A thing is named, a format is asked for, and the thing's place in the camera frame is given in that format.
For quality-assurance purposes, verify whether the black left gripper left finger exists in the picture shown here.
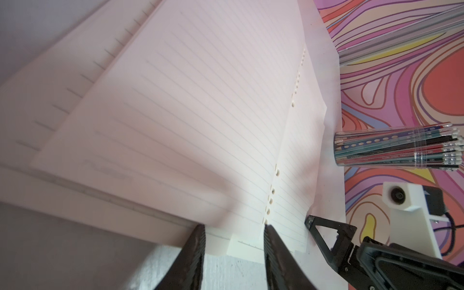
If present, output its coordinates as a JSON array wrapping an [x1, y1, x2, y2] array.
[[155, 224, 206, 290]]

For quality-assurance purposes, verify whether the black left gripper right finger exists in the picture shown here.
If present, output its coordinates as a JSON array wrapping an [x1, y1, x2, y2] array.
[[263, 225, 315, 290]]

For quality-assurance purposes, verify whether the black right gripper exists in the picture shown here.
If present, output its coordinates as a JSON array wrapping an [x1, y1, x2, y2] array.
[[304, 215, 464, 290]]

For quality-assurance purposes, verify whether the white lined notebook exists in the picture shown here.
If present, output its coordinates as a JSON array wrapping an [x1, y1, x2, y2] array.
[[0, 0, 329, 263]]

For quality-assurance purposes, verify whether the clear cup of pencils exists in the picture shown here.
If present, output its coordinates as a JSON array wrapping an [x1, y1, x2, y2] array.
[[333, 123, 464, 171]]

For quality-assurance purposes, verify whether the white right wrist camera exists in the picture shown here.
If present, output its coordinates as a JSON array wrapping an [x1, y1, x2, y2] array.
[[382, 182, 449, 259]]

